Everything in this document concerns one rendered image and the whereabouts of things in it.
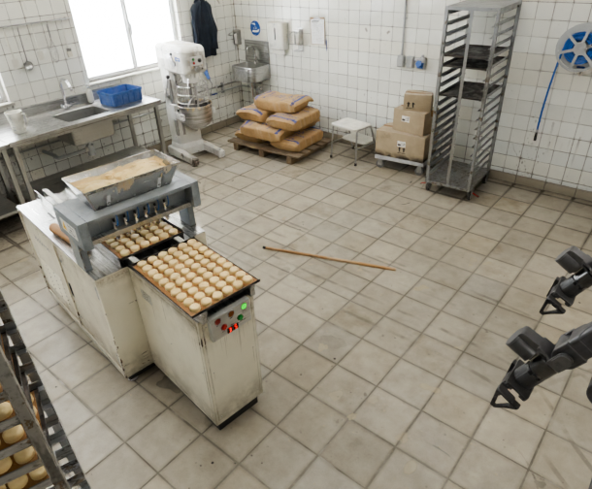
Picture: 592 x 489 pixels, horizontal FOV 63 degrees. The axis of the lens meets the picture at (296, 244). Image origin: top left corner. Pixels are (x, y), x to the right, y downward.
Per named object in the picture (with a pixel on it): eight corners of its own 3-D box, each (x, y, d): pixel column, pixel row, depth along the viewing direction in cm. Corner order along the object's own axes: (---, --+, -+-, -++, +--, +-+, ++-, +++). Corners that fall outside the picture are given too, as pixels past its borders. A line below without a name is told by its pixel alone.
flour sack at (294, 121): (292, 134, 580) (292, 120, 571) (265, 128, 601) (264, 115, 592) (323, 117, 630) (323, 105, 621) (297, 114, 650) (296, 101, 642)
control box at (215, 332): (209, 340, 235) (206, 317, 228) (247, 316, 249) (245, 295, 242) (213, 342, 233) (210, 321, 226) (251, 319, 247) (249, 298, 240)
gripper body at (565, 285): (550, 294, 151) (569, 281, 146) (558, 277, 158) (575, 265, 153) (567, 309, 150) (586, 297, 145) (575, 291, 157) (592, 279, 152)
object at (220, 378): (154, 372, 313) (123, 257, 265) (198, 344, 333) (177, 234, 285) (218, 437, 269) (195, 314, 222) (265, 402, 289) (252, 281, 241)
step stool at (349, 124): (378, 156, 612) (380, 121, 587) (355, 166, 587) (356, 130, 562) (352, 147, 640) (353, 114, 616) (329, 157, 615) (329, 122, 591)
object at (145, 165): (68, 190, 259) (64, 179, 256) (155, 161, 290) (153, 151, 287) (88, 206, 243) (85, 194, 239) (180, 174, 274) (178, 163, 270)
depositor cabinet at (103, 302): (52, 300, 381) (16, 206, 337) (134, 263, 422) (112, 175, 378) (129, 388, 302) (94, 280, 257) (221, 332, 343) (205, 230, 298)
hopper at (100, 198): (68, 201, 263) (60, 178, 255) (158, 170, 295) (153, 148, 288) (90, 218, 245) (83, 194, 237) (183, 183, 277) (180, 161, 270)
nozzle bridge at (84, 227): (69, 257, 277) (51, 205, 259) (177, 213, 319) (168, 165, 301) (94, 280, 257) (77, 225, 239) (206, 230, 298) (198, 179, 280)
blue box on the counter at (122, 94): (115, 107, 527) (112, 94, 520) (99, 104, 543) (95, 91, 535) (144, 98, 554) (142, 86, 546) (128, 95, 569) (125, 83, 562)
